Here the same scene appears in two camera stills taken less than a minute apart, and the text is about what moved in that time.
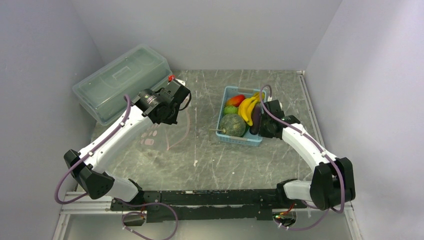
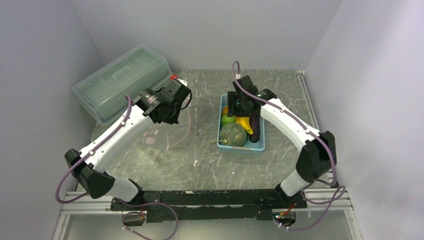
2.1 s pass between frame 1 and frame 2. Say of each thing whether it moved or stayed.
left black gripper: stayed
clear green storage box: stayed
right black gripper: moved
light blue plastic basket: moved
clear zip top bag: stayed
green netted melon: stayed
